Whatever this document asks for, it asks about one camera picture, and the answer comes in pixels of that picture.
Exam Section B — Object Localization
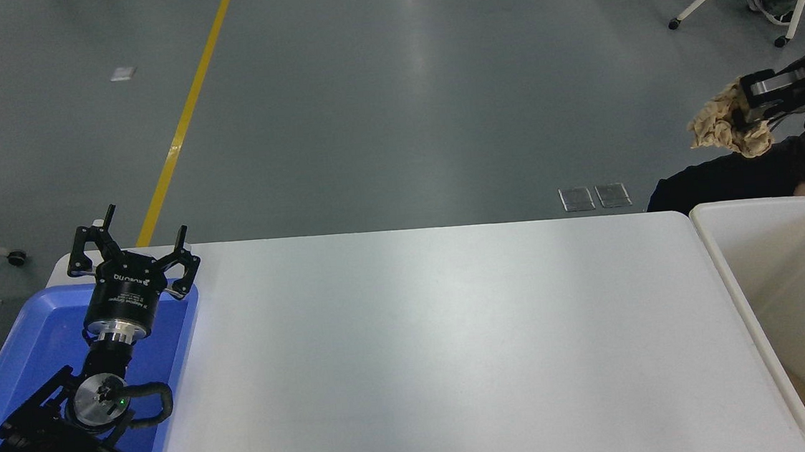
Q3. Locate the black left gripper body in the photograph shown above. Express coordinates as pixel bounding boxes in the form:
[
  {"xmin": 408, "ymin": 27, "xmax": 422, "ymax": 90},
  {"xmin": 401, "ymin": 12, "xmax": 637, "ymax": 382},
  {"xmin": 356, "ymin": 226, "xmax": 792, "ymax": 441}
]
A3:
[{"xmin": 80, "ymin": 246, "xmax": 170, "ymax": 331}]

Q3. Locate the tan paper ball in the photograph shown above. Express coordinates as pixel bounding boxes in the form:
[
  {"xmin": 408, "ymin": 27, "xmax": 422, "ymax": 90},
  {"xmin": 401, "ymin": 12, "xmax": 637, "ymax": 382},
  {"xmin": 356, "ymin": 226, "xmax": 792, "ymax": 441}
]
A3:
[{"xmin": 684, "ymin": 77, "xmax": 776, "ymax": 163}]

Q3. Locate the blue plastic tray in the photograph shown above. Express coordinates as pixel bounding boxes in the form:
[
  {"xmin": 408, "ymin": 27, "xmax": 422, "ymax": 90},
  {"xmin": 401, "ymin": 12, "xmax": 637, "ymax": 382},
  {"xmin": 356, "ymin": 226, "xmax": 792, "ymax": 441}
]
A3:
[{"xmin": 0, "ymin": 274, "xmax": 211, "ymax": 452}]

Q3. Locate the large pale plastic bin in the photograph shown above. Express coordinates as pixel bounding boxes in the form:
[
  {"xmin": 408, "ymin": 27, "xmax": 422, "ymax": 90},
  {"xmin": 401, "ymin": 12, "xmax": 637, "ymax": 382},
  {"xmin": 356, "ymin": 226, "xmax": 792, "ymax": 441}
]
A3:
[{"xmin": 688, "ymin": 195, "xmax": 805, "ymax": 452}]

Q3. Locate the grey metal floor plate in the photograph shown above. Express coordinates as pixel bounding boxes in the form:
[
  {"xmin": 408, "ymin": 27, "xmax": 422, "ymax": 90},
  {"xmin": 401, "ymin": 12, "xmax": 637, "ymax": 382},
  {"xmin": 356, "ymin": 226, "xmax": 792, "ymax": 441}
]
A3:
[
  {"xmin": 594, "ymin": 181, "xmax": 633, "ymax": 209},
  {"xmin": 559, "ymin": 186, "xmax": 597, "ymax": 213}
]

